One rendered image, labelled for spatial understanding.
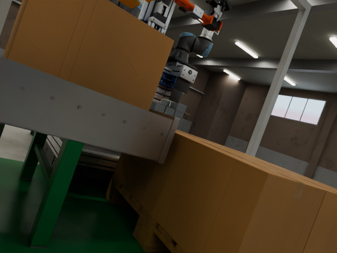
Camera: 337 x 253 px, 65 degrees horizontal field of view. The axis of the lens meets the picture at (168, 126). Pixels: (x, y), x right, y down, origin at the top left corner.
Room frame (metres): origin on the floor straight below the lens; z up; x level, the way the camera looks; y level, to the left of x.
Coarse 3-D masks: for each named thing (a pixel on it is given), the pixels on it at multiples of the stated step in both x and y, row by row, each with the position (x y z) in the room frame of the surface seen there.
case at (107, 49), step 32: (32, 0) 0.90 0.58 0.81; (64, 0) 0.96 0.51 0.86; (96, 0) 1.02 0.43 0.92; (32, 32) 0.92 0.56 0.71; (64, 32) 0.98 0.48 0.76; (96, 32) 1.04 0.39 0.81; (128, 32) 1.12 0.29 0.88; (160, 32) 1.20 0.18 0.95; (32, 64) 0.94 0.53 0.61; (64, 64) 1.00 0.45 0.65; (96, 64) 1.07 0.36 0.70; (128, 64) 1.14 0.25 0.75; (160, 64) 1.23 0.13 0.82; (128, 96) 1.18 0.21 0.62
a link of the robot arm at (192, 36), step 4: (184, 32) 2.04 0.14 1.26; (180, 36) 2.05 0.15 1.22; (184, 36) 2.02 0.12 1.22; (188, 36) 2.02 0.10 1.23; (192, 36) 2.03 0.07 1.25; (180, 40) 2.04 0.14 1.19; (184, 40) 2.02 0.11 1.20; (188, 40) 2.02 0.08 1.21; (192, 40) 2.02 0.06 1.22; (180, 44) 2.03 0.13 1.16; (184, 44) 2.02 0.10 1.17; (188, 44) 2.02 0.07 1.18; (192, 44) 2.02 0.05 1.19; (184, 48) 2.02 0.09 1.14; (188, 48) 2.03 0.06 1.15; (192, 48) 2.03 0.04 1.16
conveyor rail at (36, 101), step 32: (0, 64) 0.76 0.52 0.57; (0, 96) 0.78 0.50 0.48; (32, 96) 0.82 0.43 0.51; (64, 96) 0.87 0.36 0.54; (96, 96) 0.93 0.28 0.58; (32, 128) 0.84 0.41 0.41; (64, 128) 0.89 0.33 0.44; (96, 128) 0.95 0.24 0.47; (128, 128) 1.02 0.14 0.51; (160, 128) 1.10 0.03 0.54
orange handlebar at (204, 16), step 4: (176, 0) 1.41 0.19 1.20; (180, 0) 1.37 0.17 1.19; (184, 0) 1.38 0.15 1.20; (188, 0) 1.40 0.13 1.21; (180, 4) 1.42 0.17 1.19; (184, 4) 1.40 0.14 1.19; (188, 4) 1.40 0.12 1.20; (192, 4) 1.42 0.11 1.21; (188, 8) 1.45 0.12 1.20; (192, 8) 1.43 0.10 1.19; (204, 16) 1.48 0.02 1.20; (208, 16) 1.49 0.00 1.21; (204, 20) 1.53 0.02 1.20; (208, 20) 1.50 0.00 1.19
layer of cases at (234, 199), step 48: (192, 144) 1.12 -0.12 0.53; (144, 192) 1.30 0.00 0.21; (192, 192) 1.04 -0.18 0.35; (240, 192) 0.86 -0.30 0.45; (288, 192) 0.88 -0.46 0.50; (336, 192) 1.17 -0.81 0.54; (192, 240) 0.96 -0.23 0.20; (240, 240) 0.81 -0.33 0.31; (288, 240) 0.95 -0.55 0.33; (336, 240) 1.18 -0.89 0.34
